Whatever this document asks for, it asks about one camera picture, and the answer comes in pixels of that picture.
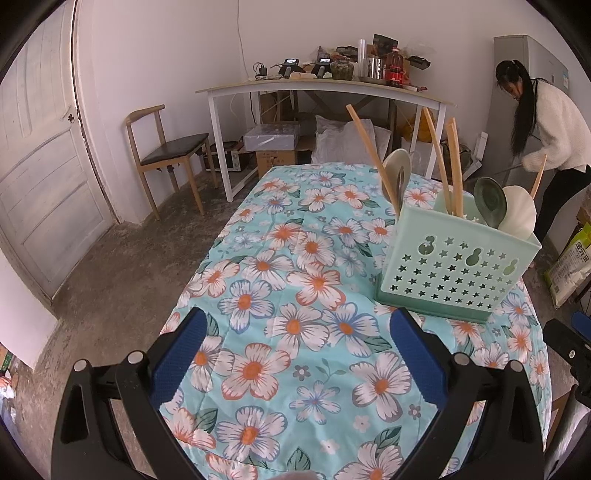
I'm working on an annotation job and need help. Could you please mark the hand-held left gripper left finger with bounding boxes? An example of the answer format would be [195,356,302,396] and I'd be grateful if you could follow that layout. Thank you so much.
[51,307,208,480]

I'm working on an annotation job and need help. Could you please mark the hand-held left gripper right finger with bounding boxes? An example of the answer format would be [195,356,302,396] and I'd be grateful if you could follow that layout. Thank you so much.
[389,307,548,480]

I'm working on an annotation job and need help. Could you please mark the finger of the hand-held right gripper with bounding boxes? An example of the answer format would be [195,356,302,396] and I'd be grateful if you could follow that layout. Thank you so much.
[545,383,591,480]
[542,311,591,377]

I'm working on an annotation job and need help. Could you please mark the green utensil holder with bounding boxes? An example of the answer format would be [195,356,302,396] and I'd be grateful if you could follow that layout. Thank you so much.
[375,191,543,323]

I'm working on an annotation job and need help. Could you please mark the wooden chopstick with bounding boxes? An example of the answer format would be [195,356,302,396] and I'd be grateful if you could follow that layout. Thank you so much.
[445,117,465,217]
[422,107,453,215]
[529,154,549,200]
[346,104,402,217]

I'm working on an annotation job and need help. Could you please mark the rice sack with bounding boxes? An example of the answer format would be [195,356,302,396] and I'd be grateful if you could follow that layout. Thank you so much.
[542,222,591,309]

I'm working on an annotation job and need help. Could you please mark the white spoon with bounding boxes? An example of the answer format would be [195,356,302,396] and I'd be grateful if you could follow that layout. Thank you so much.
[498,185,539,241]

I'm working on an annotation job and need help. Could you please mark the floral blanket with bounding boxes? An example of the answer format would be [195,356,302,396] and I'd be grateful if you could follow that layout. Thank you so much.
[157,161,552,480]

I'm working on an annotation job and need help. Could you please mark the green spoon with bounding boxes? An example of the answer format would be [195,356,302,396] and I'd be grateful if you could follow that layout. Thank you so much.
[473,176,509,229]

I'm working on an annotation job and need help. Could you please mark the cream spoon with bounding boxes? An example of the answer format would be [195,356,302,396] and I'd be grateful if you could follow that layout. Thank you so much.
[381,148,413,217]

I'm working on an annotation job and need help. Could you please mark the toaster oven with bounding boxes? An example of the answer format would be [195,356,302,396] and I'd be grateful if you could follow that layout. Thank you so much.
[203,141,245,174]

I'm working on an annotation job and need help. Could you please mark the wooden chair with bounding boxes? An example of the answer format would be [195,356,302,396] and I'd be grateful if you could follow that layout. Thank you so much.
[124,104,220,221]

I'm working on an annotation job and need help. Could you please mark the cardboard box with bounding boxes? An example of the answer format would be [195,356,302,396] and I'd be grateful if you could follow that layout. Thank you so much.
[255,148,298,183]

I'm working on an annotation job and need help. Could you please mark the white door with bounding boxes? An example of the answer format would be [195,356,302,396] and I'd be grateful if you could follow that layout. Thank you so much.
[0,0,116,301]

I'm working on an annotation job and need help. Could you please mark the yellow bag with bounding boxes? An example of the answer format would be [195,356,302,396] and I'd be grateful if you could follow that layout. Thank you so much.
[399,111,432,139]

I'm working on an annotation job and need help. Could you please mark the white bag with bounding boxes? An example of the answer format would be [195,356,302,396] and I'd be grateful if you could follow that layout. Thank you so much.
[313,114,393,164]

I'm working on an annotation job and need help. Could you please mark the grey box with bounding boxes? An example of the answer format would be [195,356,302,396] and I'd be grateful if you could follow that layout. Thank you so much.
[243,122,301,152]

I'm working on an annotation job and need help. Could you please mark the grey refrigerator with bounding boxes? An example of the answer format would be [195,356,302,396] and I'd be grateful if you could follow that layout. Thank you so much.
[485,34,571,153]

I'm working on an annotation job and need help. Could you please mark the oil bottle with red label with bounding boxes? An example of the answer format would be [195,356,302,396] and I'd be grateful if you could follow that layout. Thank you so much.
[385,46,407,88]

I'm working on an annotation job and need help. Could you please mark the white table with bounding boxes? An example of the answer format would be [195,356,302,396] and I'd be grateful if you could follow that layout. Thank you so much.
[195,76,458,204]

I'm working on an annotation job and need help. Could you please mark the wall cable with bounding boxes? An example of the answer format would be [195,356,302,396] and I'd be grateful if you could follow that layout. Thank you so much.
[235,0,247,79]

